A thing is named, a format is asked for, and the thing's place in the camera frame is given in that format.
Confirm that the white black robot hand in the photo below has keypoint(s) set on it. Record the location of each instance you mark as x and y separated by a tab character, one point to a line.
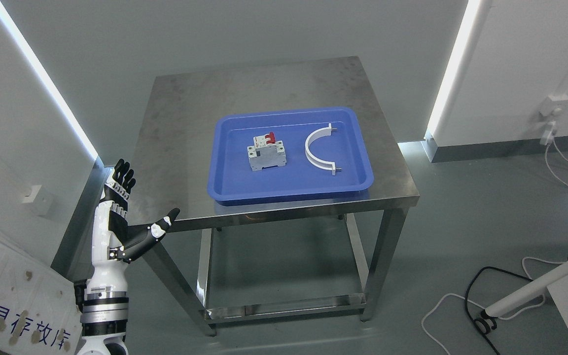
113	249

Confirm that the grey red circuit breaker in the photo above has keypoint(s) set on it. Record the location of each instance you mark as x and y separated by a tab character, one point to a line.
266	152

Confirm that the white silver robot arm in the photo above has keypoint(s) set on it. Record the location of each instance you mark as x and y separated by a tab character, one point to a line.
104	319

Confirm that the stainless steel table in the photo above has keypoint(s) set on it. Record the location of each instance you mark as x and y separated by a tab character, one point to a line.
172	163

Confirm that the white printed sign board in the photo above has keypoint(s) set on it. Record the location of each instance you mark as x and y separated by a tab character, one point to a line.
38	313

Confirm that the blue plastic tray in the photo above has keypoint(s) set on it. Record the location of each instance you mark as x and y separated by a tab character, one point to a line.
231	181

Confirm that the white curved pipe clamp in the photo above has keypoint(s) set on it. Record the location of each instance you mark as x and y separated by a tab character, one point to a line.
315	150

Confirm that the white stand leg with caster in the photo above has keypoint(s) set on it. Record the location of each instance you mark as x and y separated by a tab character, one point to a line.
485	323

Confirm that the white power plug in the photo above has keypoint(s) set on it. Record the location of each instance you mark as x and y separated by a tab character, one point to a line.
549	132

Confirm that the left wall socket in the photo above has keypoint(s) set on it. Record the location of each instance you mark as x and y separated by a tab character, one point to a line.
39	201

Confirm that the wall socket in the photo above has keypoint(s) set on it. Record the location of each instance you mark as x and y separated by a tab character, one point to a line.
39	201
553	105

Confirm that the right wall socket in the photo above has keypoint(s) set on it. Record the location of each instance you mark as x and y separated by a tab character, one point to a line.
553	105

